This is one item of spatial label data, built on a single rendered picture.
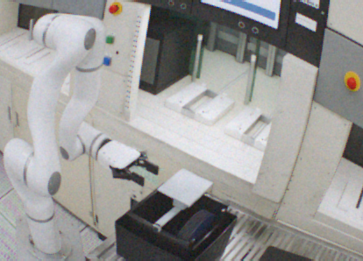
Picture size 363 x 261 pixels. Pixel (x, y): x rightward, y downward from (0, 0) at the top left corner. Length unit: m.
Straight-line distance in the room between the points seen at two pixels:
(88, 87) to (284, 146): 0.64
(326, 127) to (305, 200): 0.32
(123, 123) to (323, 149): 0.84
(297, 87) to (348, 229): 0.64
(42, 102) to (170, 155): 0.82
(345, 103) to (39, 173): 0.95
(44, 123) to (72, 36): 0.24
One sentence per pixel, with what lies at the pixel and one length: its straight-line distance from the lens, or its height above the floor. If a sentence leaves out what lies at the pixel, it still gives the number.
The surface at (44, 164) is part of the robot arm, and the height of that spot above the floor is 1.19.
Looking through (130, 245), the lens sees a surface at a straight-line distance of 1.39.
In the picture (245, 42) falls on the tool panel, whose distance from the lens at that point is 2.45.
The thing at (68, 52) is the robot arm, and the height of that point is 1.47.
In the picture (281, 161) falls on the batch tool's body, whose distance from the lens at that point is 1.53.
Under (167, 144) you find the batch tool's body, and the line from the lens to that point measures 1.80.
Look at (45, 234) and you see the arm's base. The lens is 1.37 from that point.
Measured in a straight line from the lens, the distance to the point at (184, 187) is 1.28.
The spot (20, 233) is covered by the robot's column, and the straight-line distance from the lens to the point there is 1.55.
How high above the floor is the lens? 1.92
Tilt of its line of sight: 34 degrees down
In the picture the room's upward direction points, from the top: 9 degrees clockwise
